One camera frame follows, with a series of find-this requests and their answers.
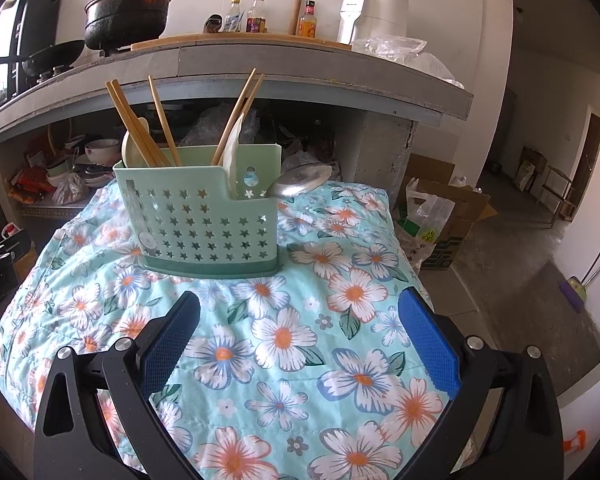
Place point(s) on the black cooking pot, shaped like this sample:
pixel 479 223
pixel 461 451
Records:
pixel 111 25

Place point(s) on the white ceramic bowl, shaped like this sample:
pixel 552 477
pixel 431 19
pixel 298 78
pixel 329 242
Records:
pixel 103 152

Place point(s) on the clear plastic bag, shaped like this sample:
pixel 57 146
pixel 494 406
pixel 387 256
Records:
pixel 406 51

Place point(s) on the floral blue tablecloth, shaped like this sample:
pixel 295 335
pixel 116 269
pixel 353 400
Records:
pixel 304 374

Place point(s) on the black frying pan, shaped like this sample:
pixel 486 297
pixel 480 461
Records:
pixel 45 60

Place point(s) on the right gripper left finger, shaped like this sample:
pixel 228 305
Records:
pixel 162 341

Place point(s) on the grey concrete counter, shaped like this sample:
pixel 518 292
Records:
pixel 213 71

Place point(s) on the bagged food on shelf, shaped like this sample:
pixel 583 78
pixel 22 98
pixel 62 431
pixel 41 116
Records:
pixel 71 189

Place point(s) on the metal ladle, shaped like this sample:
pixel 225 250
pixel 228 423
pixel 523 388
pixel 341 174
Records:
pixel 300 180

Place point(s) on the clear sauce bottle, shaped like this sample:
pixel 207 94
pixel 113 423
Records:
pixel 232 21

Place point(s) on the cardboard box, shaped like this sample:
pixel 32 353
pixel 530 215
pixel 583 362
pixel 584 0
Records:
pixel 471 205

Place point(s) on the dark sauce bottle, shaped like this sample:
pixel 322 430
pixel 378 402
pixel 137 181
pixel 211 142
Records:
pixel 256 19

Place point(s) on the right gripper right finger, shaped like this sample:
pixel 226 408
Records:
pixel 436 340

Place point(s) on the red snack package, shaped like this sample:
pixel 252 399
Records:
pixel 29 185

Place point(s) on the white plastic bag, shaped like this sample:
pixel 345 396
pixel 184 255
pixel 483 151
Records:
pixel 426 217

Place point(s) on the wooden cutting board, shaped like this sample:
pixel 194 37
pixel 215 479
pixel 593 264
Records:
pixel 237 38

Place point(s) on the green star-hole utensil holder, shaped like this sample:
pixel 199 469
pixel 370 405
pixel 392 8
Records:
pixel 190 222

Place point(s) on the orange sauce bottle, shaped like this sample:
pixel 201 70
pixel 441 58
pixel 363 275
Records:
pixel 307 23

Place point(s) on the small white ceramic spoon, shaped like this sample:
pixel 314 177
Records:
pixel 131 156

